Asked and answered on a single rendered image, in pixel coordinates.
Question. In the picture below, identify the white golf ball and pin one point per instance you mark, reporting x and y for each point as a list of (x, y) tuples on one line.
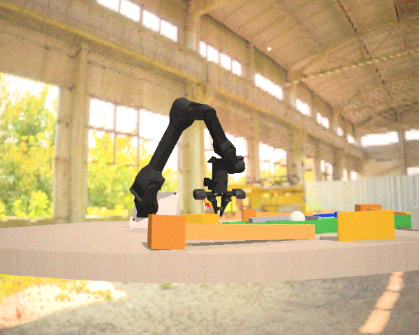
[(297, 216)]

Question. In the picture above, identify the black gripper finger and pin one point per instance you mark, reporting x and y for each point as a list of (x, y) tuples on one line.
[(214, 204), (224, 204)]

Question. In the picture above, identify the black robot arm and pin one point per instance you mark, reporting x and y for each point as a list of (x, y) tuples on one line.
[(183, 113)]

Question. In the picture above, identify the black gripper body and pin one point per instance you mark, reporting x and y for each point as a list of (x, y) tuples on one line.
[(219, 189)]

